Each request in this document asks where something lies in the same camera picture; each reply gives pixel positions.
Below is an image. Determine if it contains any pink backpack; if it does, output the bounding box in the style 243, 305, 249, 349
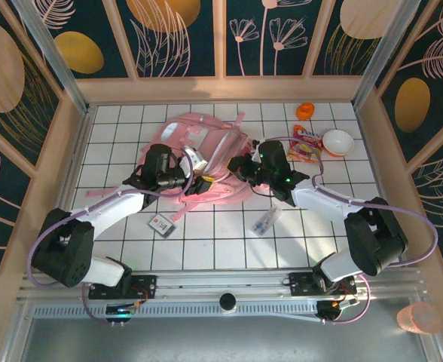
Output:
84, 111, 261, 224

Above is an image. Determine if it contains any clear pen packet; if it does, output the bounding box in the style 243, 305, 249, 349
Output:
252, 206, 283, 238

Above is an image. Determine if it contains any card pack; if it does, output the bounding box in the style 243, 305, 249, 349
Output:
148, 213, 178, 239

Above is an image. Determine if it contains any fruit snack bag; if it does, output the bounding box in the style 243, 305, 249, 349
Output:
287, 124, 324, 164

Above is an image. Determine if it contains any orange plastic toy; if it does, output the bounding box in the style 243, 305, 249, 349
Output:
295, 102, 316, 121

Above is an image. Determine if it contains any white and orange bowl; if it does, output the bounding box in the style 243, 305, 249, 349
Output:
322, 129, 356, 158

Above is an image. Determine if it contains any black round knob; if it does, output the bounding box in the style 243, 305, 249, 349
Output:
218, 292, 237, 313

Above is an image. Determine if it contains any left controller board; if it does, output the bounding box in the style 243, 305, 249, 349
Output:
105, 305, 137, 322

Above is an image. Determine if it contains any controller board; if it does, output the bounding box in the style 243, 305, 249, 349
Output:
105, 305, 137, 322
316, 299, 359, 322

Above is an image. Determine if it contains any right controller board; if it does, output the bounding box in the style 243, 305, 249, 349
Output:
316, 299, 359, 322

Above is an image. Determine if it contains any translucent pink cup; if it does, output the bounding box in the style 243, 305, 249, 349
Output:
396, 301, 443, 336

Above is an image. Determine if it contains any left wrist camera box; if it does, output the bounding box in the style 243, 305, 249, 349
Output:
181, 148, 209, 175

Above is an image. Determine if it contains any aluminium rail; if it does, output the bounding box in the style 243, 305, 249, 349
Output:
16, 266, 432, 302

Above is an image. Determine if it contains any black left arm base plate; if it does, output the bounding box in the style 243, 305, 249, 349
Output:
88, 274, 158, 301

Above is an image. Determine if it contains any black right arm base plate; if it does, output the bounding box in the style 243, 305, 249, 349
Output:
289, 271, 359, 298

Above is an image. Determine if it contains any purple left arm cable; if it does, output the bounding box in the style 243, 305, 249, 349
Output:
25, 146, 198, 326

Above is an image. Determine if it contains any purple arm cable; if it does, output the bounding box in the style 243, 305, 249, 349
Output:
255, 136, 439, 326
25, 146, 198, 326

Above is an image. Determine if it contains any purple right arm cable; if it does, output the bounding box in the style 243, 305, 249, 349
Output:
255, 136, 439, 326

